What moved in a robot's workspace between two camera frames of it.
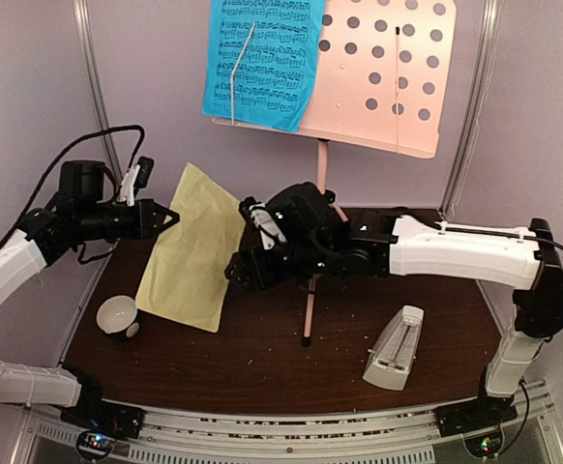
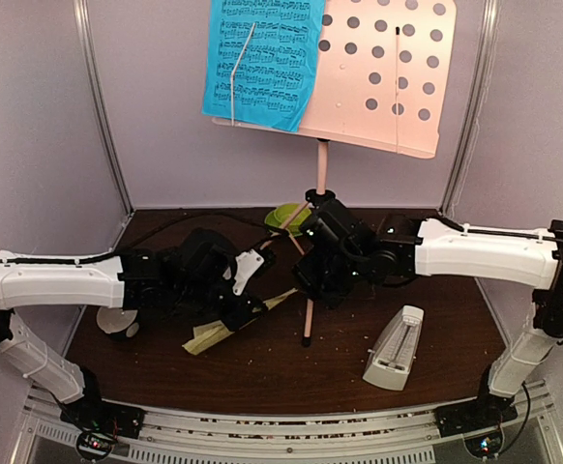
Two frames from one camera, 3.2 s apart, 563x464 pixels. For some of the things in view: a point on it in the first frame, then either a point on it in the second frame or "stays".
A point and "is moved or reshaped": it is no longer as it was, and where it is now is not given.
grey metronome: [395, 353] stays
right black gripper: [242, 260] → [303, 272]
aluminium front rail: [408, 436] stays
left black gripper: [145, 227] → [239, 317]
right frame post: [481, 83] stays
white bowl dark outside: [117, 316] stays
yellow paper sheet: [186, 277] is moved or reshaped
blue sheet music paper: [262, 61] stays
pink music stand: [380, 79] stays
